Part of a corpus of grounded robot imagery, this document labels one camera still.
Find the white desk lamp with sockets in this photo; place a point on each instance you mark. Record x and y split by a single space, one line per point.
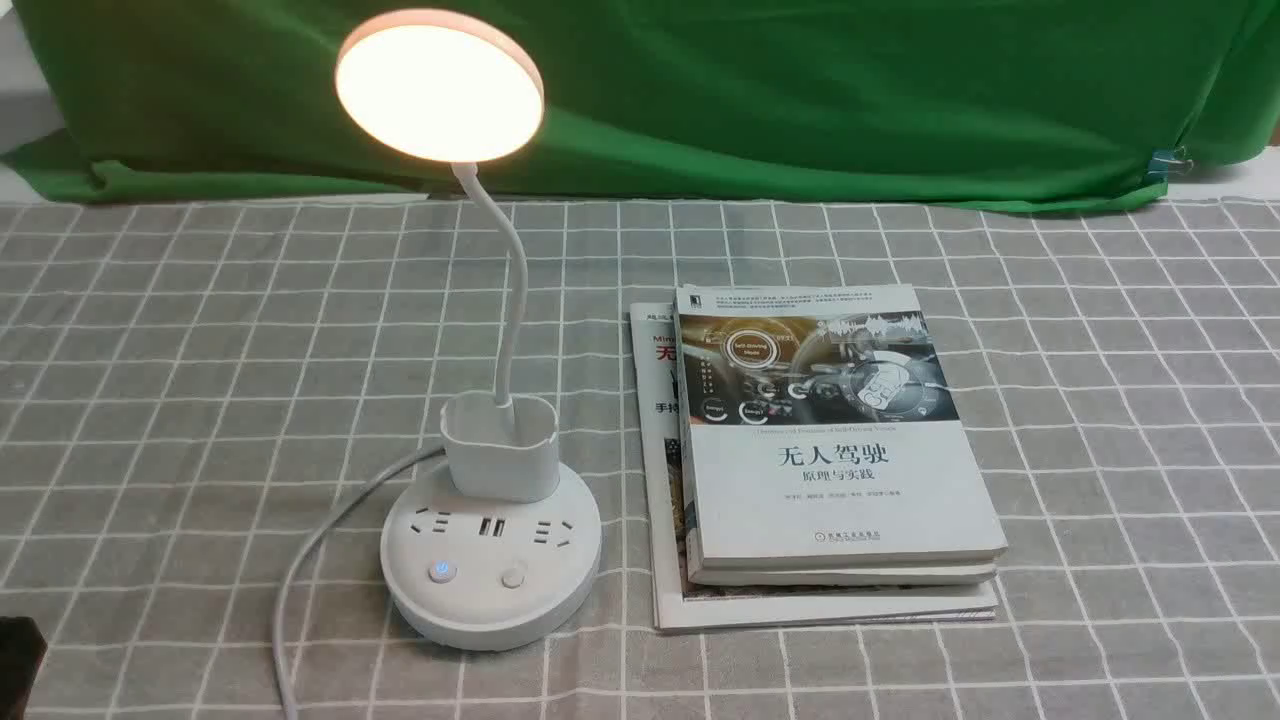
499 542

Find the dark object at left edge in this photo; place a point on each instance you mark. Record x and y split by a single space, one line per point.
23 648

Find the white self-driving textbook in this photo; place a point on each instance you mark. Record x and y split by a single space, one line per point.
808 355

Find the green backdrop cloth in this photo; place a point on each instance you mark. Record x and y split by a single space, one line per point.
1023 106

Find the blue binder clip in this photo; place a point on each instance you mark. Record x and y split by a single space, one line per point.
1166 165

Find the thin bottom magazine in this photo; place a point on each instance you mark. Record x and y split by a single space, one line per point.
682 606

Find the white middle book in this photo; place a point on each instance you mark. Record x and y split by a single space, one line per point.
850 575

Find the grey checked tablecloth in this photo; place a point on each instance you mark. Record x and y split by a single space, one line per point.
188 389

